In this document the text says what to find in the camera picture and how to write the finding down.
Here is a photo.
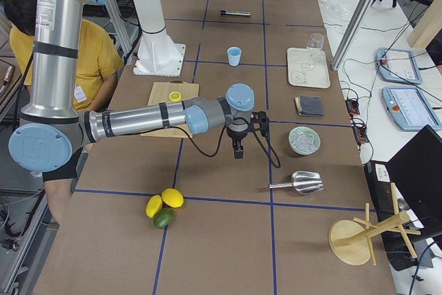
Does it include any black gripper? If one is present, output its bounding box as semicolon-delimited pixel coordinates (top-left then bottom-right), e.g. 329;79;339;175
227;124;249;159

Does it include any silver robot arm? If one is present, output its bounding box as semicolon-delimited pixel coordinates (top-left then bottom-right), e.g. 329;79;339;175
3;0;254;174

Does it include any yellow lemon slice on board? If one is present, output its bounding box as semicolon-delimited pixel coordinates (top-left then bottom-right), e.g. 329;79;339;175
169;91;182;102

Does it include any yellow lemon right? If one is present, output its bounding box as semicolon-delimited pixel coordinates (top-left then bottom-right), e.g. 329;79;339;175
161;188;184;208

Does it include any light blue paper cup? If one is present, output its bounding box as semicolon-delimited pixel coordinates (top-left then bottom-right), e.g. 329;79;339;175
227;46;242;66

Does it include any yellow lemon left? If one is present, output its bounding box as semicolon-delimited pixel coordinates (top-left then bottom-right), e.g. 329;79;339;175
145;195;163;218

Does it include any green bowl of ice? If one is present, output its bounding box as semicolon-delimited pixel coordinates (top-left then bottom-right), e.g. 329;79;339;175
288;126;320;155

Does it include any steel ice scoop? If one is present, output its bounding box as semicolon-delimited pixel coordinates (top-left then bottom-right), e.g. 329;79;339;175
269;171;324;196

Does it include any folded grey cloth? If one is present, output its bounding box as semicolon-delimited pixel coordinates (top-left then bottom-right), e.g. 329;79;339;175
294;95;324;117

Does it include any bamboo cutting board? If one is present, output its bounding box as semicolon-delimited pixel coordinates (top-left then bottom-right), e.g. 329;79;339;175
141;81;199;138

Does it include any cream bear tray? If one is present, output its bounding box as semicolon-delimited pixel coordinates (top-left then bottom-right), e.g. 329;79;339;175
287;48;331;89

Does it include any green lime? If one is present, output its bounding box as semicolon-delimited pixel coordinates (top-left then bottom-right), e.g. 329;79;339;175
153;207;175;229

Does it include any black power strip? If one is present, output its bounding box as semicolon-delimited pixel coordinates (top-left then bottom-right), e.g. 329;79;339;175
345;99;369;146

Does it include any clear wine glass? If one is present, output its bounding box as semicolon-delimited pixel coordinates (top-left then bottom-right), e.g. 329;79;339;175
302;33;324;70

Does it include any steel muddler black tip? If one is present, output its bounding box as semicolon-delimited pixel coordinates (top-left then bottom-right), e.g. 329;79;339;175
220;10;251;18

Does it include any wooden mug tree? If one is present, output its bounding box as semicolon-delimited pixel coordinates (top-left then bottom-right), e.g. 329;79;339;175
329;182;421;265

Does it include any person in yellow shirt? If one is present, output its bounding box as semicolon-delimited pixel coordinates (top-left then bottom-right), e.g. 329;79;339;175
3;0;123;224

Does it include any crumpled clear plastic bag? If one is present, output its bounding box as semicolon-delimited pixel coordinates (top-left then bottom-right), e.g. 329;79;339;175
318;0;352;21

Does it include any lower teach pendant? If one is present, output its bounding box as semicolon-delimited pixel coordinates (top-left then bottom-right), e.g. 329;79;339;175
382;87;441;131

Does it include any teach pendant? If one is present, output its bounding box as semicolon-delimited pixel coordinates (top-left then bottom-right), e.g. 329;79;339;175
375;48;423;84
382;87;441;131

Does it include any upper teach pendant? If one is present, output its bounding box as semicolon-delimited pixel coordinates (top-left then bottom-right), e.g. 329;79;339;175
375;48;423;84

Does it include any black monitor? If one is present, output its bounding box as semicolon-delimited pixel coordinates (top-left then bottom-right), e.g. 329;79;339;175
386;125;441;221

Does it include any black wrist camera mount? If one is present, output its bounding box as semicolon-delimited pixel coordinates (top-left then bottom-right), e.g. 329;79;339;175
250;111;269;139

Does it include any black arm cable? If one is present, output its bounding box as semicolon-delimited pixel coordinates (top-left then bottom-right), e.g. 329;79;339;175
178;115;281;169

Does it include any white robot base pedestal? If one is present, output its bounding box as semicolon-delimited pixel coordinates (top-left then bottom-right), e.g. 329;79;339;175
133;0;186;77

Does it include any aluminium frame post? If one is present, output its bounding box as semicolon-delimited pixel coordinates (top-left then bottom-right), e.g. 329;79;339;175
331;0;373;70

